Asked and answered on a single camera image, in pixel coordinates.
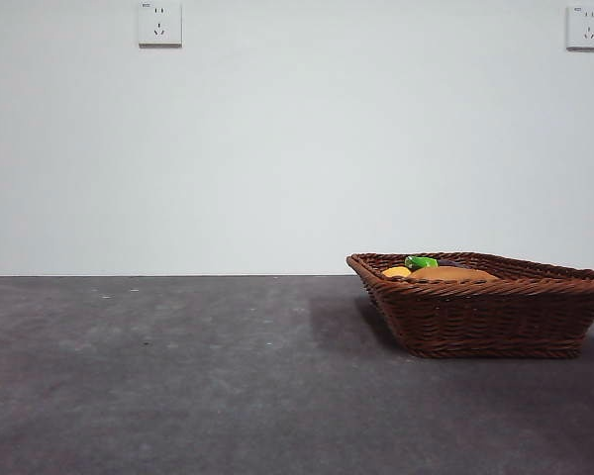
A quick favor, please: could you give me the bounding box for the dark purple eggplant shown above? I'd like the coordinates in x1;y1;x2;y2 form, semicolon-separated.
404;255;471;272

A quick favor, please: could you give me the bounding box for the brown wicker basket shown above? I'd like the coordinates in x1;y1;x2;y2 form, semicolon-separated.
346;251;594;360

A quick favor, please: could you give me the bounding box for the brown potato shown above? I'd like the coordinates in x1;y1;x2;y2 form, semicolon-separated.
409;265;501;283

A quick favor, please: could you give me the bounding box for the white wall socket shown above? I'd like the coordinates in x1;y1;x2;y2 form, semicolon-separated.
138;1;183;48
565;4;594;51

